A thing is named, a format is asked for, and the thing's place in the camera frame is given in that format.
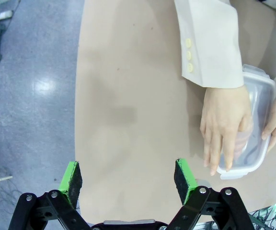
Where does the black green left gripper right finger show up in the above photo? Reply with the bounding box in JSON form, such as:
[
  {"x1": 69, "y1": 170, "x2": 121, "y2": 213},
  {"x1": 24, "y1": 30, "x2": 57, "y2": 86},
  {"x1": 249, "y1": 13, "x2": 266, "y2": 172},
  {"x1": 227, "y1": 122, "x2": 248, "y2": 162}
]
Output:
[{"x1": 168, "y1": 158, "x2": 251, "y2": 230}]

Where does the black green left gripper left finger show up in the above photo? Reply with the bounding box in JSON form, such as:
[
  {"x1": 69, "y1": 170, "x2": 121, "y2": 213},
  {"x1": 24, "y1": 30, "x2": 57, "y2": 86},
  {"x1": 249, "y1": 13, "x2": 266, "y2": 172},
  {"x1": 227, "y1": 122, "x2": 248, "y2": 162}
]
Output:
[{"x1": 8, "y1": 161, "x2": 91, "y2": 230}]

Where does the clear plastic container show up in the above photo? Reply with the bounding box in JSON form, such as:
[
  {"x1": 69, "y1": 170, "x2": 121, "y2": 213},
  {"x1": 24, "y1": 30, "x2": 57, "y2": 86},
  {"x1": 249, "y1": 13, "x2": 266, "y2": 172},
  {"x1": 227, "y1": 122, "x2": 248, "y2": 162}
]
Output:
[{"x1": 216, "y1": 64, "x2": 276, "y2": 180}]

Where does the person's right hand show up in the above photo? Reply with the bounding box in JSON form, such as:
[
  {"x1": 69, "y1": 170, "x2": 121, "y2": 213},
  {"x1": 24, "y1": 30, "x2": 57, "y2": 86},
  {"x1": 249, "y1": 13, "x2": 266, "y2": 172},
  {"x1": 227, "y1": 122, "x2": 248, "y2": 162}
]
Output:
[{"x1": 199, "y1": 85, "x2": 253, "y2": 177}]

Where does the cable bundle with green light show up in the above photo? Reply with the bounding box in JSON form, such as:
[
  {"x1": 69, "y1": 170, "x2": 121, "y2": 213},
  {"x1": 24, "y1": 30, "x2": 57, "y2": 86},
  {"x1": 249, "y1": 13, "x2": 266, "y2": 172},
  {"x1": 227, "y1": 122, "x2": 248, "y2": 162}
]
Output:
[{"x1": 248, "y1": 201, "x2": 276, "y2": 230}]

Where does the person's right forearm beige sleeve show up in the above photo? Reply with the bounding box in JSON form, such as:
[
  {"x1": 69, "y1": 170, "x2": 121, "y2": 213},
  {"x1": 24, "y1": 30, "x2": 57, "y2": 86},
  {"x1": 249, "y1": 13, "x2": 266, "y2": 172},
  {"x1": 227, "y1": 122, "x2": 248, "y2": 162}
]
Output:
[{"x1": 173, "y1": 0, "x2": 245, "y2": 89}]

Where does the steel rectangular container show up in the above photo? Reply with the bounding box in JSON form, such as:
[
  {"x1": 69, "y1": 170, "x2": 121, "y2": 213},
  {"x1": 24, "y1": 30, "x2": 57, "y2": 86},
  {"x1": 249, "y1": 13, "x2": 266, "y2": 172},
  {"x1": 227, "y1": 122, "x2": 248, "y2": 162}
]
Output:
[{"x1": 220, "y1": 74, "x2": 274, "y2": 168}]

